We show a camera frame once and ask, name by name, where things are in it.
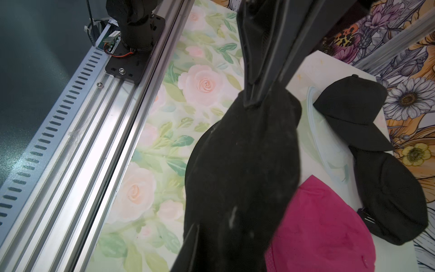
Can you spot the black cap with white logo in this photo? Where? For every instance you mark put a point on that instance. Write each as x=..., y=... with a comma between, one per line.
x=239, y=180

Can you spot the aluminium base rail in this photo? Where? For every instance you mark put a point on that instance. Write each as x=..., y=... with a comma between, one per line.
x=55, y=202

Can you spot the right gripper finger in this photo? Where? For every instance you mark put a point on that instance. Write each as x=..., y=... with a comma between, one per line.
x=277, y=35

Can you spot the floral table mat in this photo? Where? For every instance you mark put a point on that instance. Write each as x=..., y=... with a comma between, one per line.
x=144, y=229

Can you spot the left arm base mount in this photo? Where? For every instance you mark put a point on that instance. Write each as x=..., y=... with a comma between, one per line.
x=140, y=30

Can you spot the pink cap back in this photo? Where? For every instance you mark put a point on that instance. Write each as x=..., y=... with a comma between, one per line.
x=320, y=233

